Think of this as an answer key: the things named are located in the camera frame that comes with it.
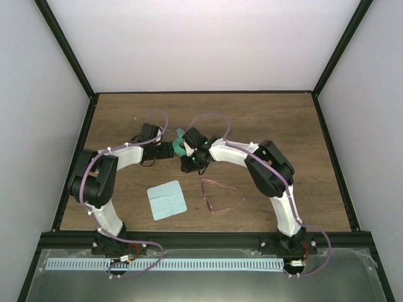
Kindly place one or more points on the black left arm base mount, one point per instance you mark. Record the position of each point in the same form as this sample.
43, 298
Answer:
103, 245

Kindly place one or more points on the light blue slotted cable duct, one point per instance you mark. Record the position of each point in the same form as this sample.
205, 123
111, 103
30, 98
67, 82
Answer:
259, 265

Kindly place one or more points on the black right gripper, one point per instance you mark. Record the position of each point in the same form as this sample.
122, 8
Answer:
189, 167

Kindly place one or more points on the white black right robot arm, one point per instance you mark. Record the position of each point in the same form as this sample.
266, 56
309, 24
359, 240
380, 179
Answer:
270, 170

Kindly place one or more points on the black aluminium frame rail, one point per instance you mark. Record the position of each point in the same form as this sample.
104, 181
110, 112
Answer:
197, 240

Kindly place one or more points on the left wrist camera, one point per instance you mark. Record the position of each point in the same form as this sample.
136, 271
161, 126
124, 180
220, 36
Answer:
149, 132

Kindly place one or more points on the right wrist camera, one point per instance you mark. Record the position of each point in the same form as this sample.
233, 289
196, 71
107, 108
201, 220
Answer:
193, 140

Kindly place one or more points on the pink transparent sunglasses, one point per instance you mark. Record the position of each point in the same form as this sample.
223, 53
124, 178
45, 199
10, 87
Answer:
220, 198

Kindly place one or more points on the blue-grey glasses case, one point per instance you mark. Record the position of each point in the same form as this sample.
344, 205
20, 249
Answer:
178, 145

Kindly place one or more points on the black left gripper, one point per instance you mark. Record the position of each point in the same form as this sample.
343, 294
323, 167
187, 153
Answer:
167, 151

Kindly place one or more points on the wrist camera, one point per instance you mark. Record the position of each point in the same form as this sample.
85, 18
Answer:
149, 132
193, 140

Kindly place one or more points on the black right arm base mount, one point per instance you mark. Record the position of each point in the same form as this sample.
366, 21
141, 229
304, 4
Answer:
282, 246

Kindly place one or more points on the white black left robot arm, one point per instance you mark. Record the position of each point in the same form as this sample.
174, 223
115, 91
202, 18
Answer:
93, 179

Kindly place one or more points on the light blue cleaning cloth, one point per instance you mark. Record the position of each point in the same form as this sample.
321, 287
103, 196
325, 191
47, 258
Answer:
166, 200

